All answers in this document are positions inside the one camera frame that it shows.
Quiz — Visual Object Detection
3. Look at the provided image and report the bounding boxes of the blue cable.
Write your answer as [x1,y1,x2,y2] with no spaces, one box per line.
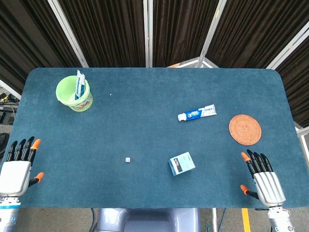
[90,207,97,232]

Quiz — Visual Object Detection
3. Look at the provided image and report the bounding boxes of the round woven orange coaster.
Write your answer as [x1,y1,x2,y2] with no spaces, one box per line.
[228,115,262,146]

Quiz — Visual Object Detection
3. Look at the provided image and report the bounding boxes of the grey robot torso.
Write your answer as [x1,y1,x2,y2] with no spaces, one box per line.
[96,207,201,232]

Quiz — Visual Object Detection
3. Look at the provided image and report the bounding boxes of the light blue cardboard box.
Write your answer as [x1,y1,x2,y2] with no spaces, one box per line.
[168,151,196,177]

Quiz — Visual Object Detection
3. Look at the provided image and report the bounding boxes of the green plastic cup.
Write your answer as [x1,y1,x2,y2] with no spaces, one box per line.
[56,75,94,112]

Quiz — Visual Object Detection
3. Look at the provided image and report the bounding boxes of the dark pleated screen panel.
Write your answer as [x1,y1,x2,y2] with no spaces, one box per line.
[205,0,309,69]
[277,33,309,128]
[151,0,222,68]
[0,0,84,94]
[49,0,148,68]

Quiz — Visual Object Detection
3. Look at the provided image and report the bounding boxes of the blue white toothpaste tube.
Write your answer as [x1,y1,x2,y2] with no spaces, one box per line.
[177,103,217,122]

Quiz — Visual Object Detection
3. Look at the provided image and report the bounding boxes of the blue white sachet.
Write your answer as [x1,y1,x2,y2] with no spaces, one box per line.
[74,69,83,101]
[77,73,86,98]

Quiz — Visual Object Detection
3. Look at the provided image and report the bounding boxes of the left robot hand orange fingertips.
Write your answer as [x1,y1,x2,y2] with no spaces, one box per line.
[0,136,45,198]

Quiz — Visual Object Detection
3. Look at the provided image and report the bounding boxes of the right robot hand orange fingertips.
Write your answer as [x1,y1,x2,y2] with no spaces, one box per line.
[240,149,287,208]

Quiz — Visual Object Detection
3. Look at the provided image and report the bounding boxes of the metal table leg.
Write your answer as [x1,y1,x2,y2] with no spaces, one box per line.
[211,207,218,232]

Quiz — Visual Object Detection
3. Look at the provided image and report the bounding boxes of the black cable bundle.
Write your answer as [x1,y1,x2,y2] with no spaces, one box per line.
[0,90,20,126]

